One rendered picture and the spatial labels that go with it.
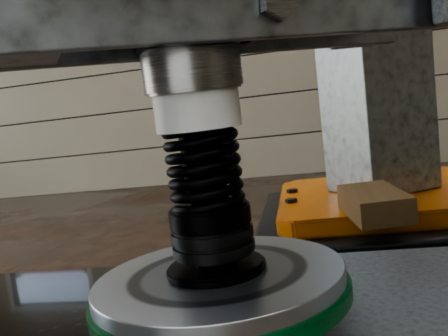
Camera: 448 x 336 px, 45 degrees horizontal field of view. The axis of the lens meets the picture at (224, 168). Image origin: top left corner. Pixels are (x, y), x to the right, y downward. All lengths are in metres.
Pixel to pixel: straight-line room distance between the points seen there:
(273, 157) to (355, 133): 5.39
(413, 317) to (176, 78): 0.28
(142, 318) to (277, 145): 6.20
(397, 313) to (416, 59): 0.84
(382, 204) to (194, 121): 0.62
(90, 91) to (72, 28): 6.84
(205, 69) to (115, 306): 0.19
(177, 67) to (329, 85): 0.91
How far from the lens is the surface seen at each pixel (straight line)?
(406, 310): 0.50
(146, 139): 6.94
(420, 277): 0.58
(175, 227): 0.43
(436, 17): 0.45
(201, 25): 0.38
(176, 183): 0.42
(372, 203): 0.97
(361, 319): 0.49
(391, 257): 0.64
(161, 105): 0.41
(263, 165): 6.61
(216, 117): 0.40
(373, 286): 0.56
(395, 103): 1.22
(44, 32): 0.36
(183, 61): 0.40
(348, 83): 1.22
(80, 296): 0.63
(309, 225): 1.08
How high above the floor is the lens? 1.04
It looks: 8 degrees down
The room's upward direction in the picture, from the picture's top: 7 degrees counter-clockwise
